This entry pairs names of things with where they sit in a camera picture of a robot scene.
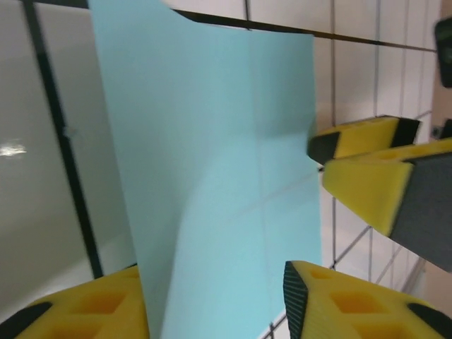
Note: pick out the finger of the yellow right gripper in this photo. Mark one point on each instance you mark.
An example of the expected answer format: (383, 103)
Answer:
(374, 187)
(363, 136)

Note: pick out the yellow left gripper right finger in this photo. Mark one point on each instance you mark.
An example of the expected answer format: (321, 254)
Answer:
(353, 307)

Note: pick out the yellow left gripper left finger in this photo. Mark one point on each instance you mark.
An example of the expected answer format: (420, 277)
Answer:
(77, 310)

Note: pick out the teal cloth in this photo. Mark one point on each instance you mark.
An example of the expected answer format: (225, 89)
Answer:
(212, 141)

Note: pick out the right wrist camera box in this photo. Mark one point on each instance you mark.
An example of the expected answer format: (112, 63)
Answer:
(445, 53)

